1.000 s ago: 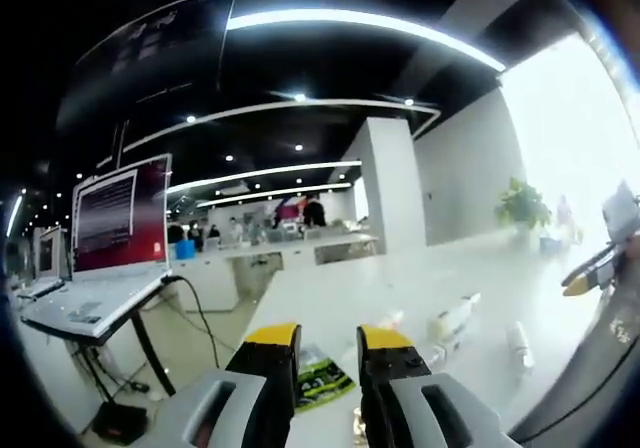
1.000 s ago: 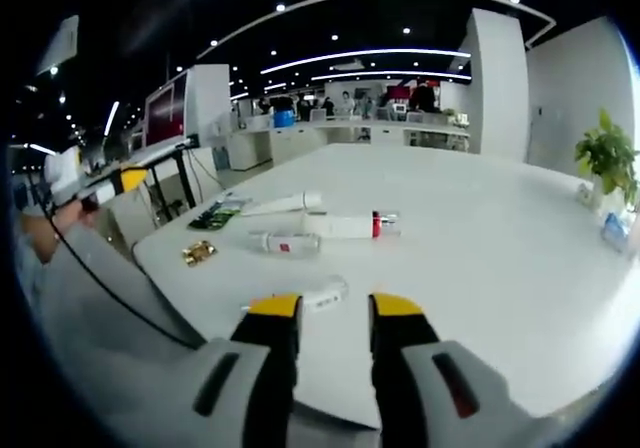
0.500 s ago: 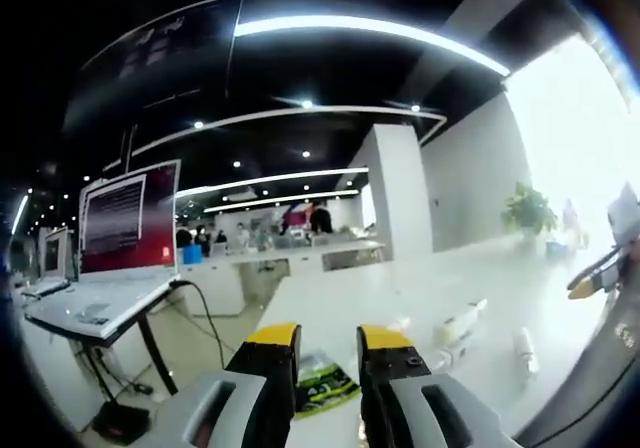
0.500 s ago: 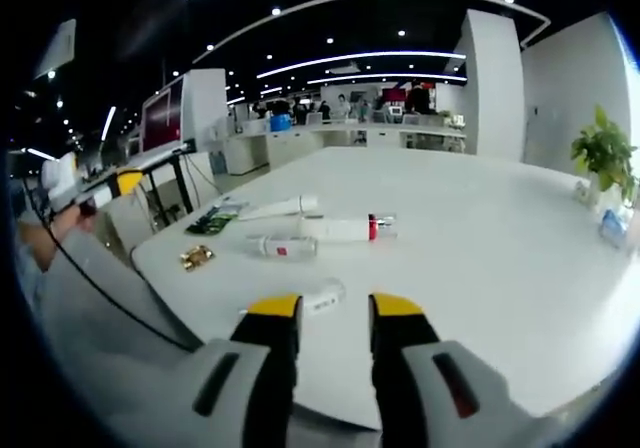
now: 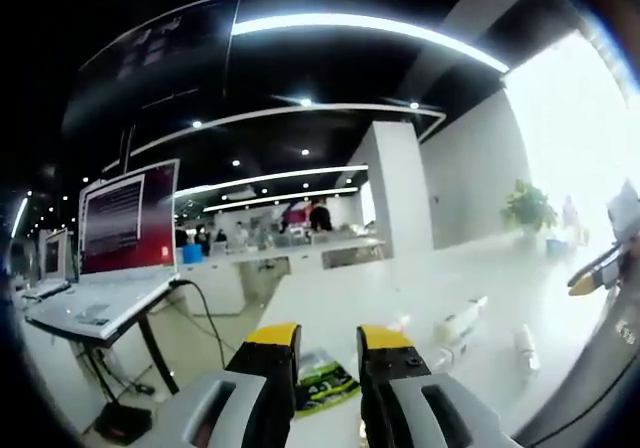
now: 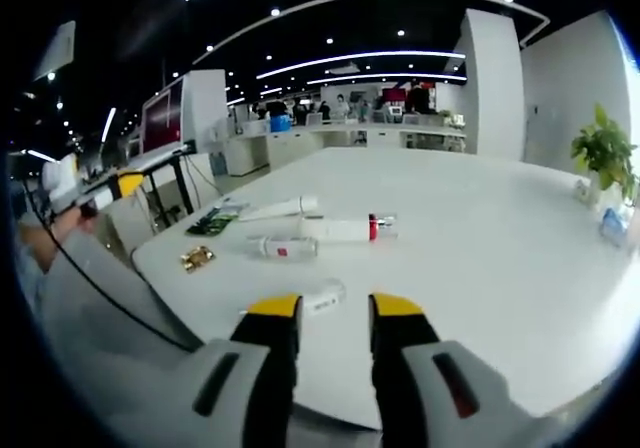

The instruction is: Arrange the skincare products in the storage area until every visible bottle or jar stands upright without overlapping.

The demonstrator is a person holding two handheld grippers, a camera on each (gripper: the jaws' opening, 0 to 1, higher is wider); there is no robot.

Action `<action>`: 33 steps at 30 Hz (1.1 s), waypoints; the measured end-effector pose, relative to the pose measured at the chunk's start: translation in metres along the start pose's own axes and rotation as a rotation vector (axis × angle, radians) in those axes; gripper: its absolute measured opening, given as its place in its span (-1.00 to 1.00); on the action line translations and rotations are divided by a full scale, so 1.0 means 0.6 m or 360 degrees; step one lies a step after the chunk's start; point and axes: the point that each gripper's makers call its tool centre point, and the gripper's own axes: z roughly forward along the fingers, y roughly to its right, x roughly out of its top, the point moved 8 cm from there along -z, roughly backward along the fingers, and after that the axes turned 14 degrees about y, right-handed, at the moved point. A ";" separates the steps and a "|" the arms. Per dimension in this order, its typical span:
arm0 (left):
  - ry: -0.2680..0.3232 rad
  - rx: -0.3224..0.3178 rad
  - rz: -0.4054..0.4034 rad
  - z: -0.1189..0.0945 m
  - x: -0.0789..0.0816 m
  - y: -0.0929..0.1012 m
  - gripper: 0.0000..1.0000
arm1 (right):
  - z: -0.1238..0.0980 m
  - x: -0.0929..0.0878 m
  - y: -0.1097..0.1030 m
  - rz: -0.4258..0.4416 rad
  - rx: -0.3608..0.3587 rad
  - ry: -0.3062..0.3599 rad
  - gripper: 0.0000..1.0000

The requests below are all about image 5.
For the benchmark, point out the dark hanging ceiling screen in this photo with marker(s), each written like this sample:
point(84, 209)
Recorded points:
point(165, 53)

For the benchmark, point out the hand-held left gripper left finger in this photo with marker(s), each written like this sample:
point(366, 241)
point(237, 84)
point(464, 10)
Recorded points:
point(250, 363)

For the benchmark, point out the black power box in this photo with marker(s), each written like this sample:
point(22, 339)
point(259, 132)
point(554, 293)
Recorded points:
point(122, 420)

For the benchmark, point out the green printed packet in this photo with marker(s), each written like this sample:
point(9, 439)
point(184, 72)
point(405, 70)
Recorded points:
point(325, 380)

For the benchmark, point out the blue box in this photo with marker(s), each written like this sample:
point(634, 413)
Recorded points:
point(192, 254)

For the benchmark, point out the white skincare tube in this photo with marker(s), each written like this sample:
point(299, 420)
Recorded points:
point(462, 318)

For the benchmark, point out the dark curved rim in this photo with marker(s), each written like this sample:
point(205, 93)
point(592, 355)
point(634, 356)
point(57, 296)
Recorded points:
point(590, 368)

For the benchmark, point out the white skincare bottle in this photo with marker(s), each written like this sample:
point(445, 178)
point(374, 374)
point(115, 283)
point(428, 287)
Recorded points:
point(527, 348)

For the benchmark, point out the black desk leg frame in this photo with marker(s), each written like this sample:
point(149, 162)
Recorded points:
point(157, 353)

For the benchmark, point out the small white skincare jar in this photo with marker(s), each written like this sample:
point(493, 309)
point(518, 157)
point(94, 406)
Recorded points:
point(444, 359)

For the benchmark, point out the potted green plant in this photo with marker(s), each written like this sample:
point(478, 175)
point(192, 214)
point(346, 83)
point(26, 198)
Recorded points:
point(530, 208)

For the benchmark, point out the long white counter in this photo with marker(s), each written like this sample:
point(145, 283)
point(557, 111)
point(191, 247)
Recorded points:
point(280, 255)

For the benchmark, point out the small white open laptop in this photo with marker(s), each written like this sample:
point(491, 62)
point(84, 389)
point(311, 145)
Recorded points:
point(52, 260)

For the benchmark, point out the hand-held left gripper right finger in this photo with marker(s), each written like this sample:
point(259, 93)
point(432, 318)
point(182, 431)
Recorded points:
point(395, 368)

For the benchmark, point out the large white open laptop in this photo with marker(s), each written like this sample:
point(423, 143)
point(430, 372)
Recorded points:
point(130, 218)

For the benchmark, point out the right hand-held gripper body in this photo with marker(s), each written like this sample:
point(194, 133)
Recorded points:
point(625, 213)

